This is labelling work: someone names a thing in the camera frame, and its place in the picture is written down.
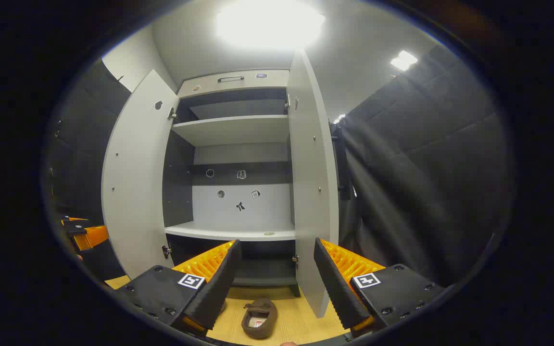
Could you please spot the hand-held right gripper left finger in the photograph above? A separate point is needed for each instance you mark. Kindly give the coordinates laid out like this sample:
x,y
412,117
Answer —
x,y
219,283

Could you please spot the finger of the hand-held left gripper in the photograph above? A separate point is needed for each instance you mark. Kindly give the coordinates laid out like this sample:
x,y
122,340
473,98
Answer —
x,y
77,219
92,236

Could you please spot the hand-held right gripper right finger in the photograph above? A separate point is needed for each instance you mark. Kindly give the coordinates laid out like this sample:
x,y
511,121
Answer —
x,y
337,288

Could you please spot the brown fuzzy shoe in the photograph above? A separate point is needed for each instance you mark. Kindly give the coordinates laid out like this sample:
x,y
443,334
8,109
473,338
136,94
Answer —
x,y
260,315

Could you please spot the grey shoe cabinet door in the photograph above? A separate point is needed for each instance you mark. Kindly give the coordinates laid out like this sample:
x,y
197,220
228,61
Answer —
x,y
310,192
137,182

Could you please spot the grey shoe cabinet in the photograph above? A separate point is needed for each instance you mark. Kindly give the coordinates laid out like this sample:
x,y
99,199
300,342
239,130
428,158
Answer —
x,y
238,129

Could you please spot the ceiling light strip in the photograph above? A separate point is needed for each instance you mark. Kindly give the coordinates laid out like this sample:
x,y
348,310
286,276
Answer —
x,y
339,118

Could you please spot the small ceiling light panel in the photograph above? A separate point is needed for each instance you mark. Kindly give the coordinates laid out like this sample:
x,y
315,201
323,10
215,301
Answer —
x,y
404,60

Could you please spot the large ceiling light panel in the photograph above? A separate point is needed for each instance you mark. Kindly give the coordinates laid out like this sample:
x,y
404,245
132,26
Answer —
x,y
270,21

